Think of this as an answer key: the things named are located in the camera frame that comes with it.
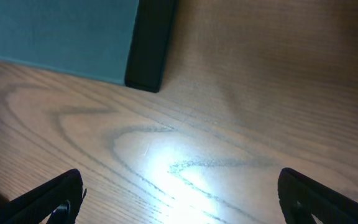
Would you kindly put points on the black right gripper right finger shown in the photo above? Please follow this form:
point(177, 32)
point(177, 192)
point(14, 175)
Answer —
point(304, 200)

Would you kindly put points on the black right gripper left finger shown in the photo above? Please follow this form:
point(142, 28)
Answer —
point(59, 200)

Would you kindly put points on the dark green gift box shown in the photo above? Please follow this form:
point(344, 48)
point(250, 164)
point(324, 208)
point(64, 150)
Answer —
point(124, 42)

